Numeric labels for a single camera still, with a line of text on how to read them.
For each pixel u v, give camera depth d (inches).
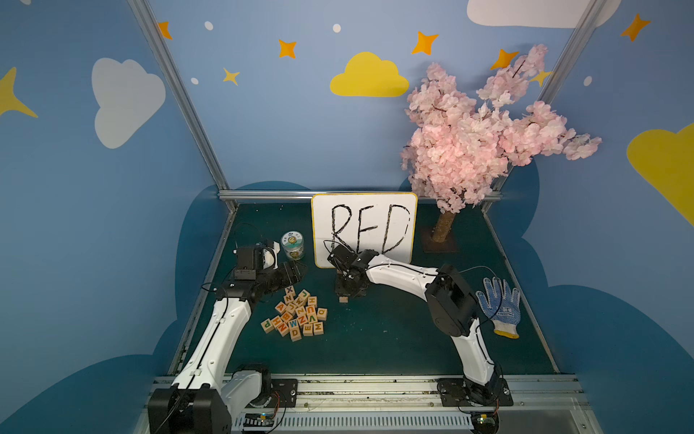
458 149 27.2
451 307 20.7
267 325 33.1
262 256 25.5
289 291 36.4
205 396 15.6
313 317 33.9
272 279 27.1
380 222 34.9
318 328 33.1
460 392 29.4
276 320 33.6
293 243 38.7
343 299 35.6
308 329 33.0
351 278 27.1
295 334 32.4
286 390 29.6
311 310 34.6
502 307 35.7
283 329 33.0
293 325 33.1
